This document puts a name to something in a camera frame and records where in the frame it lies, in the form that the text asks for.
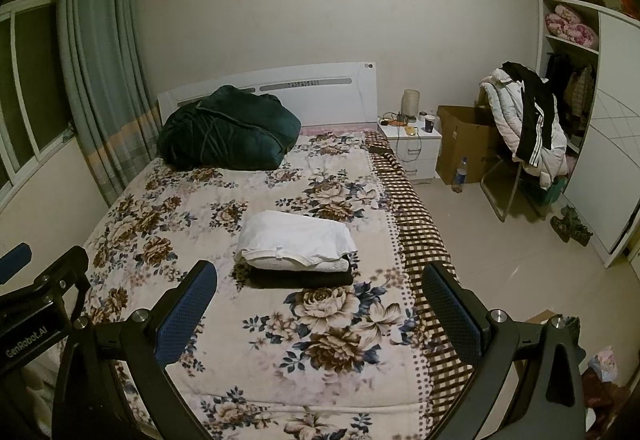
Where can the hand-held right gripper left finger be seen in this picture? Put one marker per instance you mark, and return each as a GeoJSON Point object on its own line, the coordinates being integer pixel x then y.
{"type": "Point", "coordinates": [185, 315]}

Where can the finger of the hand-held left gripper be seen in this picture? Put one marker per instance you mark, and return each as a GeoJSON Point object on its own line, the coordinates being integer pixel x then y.
{"type": "Point", "coordinates": [65, 265]}
{"type": "Point", "coordinates": [15, 256]}

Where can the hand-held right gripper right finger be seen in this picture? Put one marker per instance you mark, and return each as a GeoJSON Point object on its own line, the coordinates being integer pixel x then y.
{"type": "Point", "coordinates": [452, 307]}

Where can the white T-shirt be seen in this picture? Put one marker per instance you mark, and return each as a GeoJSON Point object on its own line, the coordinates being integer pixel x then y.
{"type": "Point", "coordinates": [295, 232]}

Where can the chair with piled clothes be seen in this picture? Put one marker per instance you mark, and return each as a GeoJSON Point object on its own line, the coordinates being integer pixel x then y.
{"type": "Point", "coordinates": [505, 120]}

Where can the brown checkered bed sheet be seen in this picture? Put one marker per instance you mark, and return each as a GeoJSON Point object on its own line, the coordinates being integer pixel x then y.
{"type": "Point", "coordinates": [420, 230]}

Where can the bed with floral quilt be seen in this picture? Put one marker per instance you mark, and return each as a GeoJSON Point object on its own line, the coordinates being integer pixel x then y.
{"type": "Point", "coordinates": [250, 370]}

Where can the small open cardboard box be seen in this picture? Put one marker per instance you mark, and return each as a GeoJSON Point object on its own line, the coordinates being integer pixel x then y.
{"type": "Point", "coordinates": [539, 318]}

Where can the metal folding chair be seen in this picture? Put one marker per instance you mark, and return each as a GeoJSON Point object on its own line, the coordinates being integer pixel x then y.
{"type": "Point", "coordinates": [492, 201]}

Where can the folded black garment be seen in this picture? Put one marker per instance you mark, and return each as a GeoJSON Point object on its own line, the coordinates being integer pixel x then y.
{"type": "Point", "coordinates": [300, 280]}

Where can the folded white garment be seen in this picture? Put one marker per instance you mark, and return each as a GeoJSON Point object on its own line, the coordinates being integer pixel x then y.
{"type": "Point", "coordinates": [300, 265]}

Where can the plastic water bottle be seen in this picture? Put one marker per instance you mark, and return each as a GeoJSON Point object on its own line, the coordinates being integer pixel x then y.
{"type": "Point", "coordinates": [460, 177]}

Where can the camouflage shoe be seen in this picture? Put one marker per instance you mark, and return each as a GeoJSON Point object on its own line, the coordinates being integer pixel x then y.
{"type": "Point", "coordinates": [581, 234]}
{"type": "Point", "coordinates": [562, 220]}

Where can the white nightstand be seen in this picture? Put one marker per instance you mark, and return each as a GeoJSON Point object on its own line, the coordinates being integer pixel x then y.
{"type": "Point", "coordinates": [420, 155]}

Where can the green bag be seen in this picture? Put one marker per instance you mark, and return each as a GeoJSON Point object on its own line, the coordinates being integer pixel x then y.
{"type": "Point", "coordinates": [555, 187]}

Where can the pink floral plastic bag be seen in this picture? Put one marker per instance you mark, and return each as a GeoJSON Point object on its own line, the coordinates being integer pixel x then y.
{"type": "Point", "coordinates": [602, 362]}

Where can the large cardboard box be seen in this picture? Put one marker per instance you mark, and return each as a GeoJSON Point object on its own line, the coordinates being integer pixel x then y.
{"type": "Point", "coordinates": [465, 145]}

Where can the dark red cloth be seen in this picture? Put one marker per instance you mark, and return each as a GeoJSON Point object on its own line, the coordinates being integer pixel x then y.
{"type": "Point", "coordinates": [600, 400]}

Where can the small yellow item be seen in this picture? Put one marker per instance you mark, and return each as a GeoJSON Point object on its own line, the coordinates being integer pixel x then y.
{"type": "Point", "coordinates": [412, 131]}

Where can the dark cup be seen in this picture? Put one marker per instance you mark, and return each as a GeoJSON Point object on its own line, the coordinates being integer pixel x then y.
{"type": "Point", "coordinates": [430, 124]}

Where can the white framed window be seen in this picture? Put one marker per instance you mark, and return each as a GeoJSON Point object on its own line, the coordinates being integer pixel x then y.
{"type": "Point", "coordinates": [25, 70]}

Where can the dark green duvet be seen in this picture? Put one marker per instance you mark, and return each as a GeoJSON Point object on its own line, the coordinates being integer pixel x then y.
{"type": "Point", "coordinates": [225, 130]}

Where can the green striped curtain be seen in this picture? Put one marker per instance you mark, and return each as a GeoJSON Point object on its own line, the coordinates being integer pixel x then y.
{"type": "Point", "coordinates": [100, 70]}

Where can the beige table lamp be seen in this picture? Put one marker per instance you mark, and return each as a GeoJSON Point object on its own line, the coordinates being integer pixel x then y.
{"type": "Point", "coordinates": [411, 102]}

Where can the pink bed sheet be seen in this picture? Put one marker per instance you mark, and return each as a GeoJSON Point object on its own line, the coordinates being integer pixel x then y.
{"type": "Point", "coordinates": [335, 130]}

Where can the black jacket with white stripes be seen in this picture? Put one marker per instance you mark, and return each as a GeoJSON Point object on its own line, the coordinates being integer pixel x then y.
{"type": "Point", "coordinates": [540, 110]}

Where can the white wardrobe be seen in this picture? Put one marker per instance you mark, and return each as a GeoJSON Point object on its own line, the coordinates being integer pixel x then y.
{"type": "Point", "coordinates": [610, 145]}

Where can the white bed headboard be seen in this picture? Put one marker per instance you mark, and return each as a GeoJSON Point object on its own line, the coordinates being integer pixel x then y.
{"type": "Point", "coordinates": [340, 105]}

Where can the beige hanging garment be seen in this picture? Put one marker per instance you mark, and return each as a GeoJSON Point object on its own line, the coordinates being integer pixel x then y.
{"type": "Point", "coordinates": [580, 90]}

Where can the dark hanging garment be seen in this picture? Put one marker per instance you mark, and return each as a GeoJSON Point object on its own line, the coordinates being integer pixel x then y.
{"type": "Point", "coordinates": [555, 75]}

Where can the pink floral quilt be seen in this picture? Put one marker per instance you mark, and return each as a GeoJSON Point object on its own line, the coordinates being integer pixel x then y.
{"type": "Point", "coordinates": [570, 27]}

